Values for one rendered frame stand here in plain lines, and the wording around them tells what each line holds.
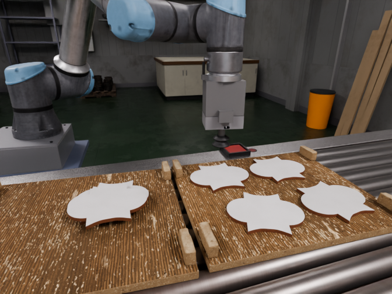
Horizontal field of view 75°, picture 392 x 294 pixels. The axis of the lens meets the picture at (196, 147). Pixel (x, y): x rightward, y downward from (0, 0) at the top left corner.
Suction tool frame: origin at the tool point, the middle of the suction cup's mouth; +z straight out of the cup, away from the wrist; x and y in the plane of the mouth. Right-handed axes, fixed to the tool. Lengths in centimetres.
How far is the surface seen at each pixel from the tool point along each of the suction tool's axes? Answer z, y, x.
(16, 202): 9.0, -44.9, -6.6
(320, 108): 70, 210, 304
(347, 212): 8.2, 21.9, -17.4
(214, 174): 8.2, -1.3, 0.6
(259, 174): 8.2, 10.1, -0.5
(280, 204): 8.2, 10.1, -13.6
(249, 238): 9.0, 1.4, -21.8
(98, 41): -25, -208, 732
